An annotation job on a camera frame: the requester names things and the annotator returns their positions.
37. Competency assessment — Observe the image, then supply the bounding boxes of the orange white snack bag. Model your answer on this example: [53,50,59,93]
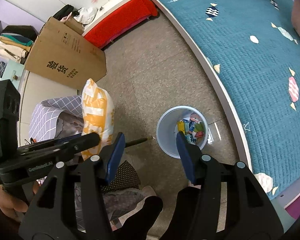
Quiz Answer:
[81,79,115,160]

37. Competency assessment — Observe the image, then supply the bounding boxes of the yellow snack packet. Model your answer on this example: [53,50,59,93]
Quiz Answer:
[177,120,186,134]

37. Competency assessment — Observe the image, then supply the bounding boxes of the blue plastic trash bucket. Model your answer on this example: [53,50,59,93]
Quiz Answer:
[156,105,209,159]

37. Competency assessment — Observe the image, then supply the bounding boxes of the person's left hand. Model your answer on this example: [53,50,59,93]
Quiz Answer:
[0,185,29,222]

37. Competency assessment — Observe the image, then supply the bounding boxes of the purple checked tablecloth table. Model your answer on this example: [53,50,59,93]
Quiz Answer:
[29,95,83,142]

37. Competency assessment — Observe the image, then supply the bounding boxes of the white low cabinet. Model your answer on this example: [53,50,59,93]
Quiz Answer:
[17,70,79,146]

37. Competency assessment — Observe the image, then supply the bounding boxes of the person's black trouser leg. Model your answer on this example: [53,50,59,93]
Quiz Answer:
[115,195,203,240]

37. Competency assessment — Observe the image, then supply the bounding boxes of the large cardboard box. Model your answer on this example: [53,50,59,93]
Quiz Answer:
[25,17,107,90]

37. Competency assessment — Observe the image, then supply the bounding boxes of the hanging jackets in wardrobe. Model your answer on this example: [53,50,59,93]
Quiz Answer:
[0,21,38,64]

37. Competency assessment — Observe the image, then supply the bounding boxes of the purple teal wardrobe shelf unit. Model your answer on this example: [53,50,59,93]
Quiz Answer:
[0,20,24,90]

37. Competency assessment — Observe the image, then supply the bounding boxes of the white plastic bag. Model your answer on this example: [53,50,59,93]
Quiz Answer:
[74,7,98,25]

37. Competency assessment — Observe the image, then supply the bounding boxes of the red covered low bench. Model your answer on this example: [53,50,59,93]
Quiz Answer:
[84,0,158,49]

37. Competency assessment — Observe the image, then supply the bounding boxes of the teal quilted bed mattress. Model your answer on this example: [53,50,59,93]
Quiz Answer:
[153,0,300,206]

